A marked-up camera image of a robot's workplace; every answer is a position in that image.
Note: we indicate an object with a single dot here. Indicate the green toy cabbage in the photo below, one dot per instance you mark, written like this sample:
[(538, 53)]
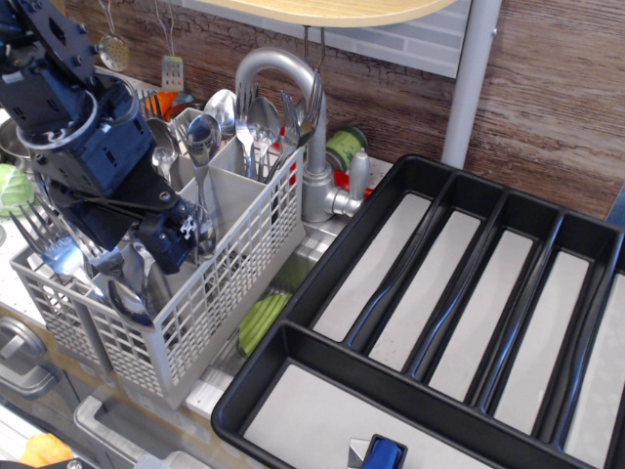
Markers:
[(16, 190)]

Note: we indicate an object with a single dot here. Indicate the steel spoon centre compartment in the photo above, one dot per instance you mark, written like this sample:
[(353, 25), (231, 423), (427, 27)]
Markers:
[(202, 139)]

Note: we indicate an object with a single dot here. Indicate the green toy can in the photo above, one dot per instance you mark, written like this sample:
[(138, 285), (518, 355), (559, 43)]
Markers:
[(342, 147)]

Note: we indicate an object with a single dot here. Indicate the light wooden shelf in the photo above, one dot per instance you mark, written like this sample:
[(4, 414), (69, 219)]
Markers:
[(336, 13)]

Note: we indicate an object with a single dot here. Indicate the yellow toy at bottom left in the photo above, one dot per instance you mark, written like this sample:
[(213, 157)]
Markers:
[(45, 449)]

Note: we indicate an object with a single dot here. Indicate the steel fork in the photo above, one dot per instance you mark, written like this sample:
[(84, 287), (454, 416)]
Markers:
[(49, 238), (300, 122), (244, 97)]

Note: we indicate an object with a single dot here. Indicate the blue object at bottom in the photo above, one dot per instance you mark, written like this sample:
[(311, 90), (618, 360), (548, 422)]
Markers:
[(376, 453)]

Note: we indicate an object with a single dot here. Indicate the steel pot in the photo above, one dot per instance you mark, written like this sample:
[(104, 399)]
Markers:
[(12, 148)]

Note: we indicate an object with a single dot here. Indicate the steel fork back middle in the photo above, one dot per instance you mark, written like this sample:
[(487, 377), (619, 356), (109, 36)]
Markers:
[(244, 97)]

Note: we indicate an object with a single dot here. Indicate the black cutlery tray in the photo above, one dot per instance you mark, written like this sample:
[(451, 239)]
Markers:
[(468, 324)]

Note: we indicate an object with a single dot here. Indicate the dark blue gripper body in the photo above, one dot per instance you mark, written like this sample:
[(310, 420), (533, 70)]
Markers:
[(169, 235)]

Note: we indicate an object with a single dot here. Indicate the steel fork back right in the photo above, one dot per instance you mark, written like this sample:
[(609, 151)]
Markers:
[(300, 122)]

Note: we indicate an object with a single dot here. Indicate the green striped toy vegetable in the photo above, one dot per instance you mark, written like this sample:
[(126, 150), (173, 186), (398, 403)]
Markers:
[(258, 320)]

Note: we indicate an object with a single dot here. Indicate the hanging small grater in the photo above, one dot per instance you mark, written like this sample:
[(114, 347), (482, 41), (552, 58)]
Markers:
[(172, 65)]

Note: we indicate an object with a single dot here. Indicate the steel fork front left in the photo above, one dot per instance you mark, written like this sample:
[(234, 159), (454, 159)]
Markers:
[(49, 238)]

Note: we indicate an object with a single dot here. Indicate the grey plastic cutlery basket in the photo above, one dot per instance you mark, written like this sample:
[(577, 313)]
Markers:
[(259, 226)]

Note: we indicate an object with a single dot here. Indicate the black blue robot arm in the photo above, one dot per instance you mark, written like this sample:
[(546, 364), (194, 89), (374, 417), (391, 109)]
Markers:
[(89, 140)]

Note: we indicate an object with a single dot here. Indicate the silver toy faucet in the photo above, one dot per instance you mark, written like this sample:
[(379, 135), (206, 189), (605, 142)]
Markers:
[(322, 199)]

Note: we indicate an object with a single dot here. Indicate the hanging slotted skimmer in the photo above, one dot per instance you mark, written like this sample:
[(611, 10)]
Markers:
[(114, 50)]

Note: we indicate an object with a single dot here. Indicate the steel spoon compartment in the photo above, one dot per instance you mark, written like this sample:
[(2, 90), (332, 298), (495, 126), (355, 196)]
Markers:
[(264, 125), (202, 139)]

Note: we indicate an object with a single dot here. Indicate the white metal pole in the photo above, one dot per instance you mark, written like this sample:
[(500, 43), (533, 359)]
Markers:
[(480, 33)]

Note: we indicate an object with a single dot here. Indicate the large steel spoon back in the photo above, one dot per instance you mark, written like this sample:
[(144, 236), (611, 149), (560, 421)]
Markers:
[(221, 107)]

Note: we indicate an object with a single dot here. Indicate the steel spoon back compartment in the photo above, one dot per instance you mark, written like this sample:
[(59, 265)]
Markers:
[(264, 125)]

